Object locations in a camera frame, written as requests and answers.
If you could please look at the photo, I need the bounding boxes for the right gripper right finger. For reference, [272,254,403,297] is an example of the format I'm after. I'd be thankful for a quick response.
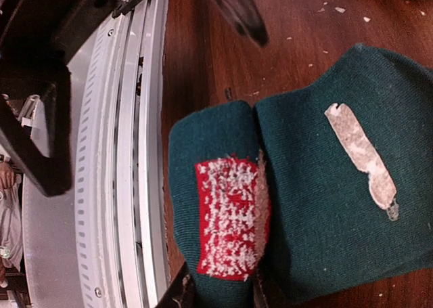
[253,269,281,308]

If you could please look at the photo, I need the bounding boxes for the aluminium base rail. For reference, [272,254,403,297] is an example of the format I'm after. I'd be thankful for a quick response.
[22,0,169,307]

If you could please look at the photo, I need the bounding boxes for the dark teal sock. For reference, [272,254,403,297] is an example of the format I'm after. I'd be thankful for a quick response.
[168,45,432,307]

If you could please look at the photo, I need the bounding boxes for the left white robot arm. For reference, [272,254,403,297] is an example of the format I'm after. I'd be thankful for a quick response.
[1,0,141,197]

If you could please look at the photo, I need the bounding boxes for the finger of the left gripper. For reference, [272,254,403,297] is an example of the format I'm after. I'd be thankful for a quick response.
[213,0,269,47]

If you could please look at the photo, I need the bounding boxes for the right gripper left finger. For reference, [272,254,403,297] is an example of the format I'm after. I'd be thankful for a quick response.
[156,263,196,308]

